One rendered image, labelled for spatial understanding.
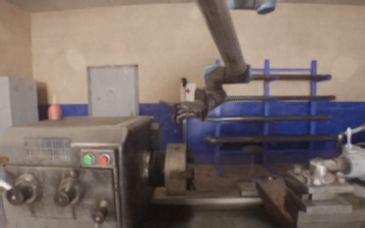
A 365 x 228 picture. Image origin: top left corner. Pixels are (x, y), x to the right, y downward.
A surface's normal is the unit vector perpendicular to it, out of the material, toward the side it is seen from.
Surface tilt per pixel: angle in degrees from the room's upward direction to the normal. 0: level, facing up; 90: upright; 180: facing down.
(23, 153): 90
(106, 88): 90
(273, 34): 90
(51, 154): 90
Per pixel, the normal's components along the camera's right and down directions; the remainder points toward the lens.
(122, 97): -0.04, 0.09
